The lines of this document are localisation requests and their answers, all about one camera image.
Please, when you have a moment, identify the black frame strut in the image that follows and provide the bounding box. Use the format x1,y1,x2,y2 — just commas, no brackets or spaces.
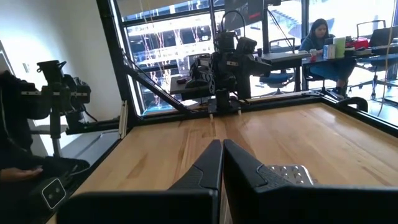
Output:
123,51,192,114

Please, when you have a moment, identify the black hanging screen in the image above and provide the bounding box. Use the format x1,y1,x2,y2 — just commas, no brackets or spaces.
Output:
223,0,264,32

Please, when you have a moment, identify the black phone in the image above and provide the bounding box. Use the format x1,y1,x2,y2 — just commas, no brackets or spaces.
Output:
37,174,74,212

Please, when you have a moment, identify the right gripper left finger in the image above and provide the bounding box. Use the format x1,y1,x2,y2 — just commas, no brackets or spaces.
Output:
169,139,223,191

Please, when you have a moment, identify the black frame handle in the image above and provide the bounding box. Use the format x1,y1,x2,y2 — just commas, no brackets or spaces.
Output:
337,96,369,113

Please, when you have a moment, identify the person's hand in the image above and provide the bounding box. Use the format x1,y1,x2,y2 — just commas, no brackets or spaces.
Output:
0,166,44,183

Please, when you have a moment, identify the black desk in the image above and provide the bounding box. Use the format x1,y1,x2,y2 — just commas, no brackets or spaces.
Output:
260,50,312,93

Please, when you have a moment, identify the black device on stand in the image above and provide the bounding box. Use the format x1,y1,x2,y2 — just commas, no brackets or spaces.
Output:
21,60,92,158

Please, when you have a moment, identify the white bracket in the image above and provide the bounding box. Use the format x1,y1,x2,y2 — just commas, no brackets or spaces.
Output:
119,99,129,140

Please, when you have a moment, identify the black laptop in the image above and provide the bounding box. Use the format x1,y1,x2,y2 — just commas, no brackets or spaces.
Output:
369,26,398,47

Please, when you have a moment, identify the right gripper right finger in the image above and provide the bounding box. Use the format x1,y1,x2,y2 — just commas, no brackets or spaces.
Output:
224,139,290,194

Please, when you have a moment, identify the person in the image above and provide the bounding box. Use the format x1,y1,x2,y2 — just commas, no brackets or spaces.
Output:
0,70,91,224
298,17,358,98

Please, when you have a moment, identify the red bag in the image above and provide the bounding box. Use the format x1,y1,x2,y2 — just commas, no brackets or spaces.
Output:
346,37,370,50

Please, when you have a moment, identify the black pole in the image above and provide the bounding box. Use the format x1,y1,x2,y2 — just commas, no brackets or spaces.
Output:
262,0,271,54

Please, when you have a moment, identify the black frame post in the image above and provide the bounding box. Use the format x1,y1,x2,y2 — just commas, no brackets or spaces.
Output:
95,0,139,128

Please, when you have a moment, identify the light green container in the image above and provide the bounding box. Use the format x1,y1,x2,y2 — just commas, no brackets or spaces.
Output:
333,36,347,59

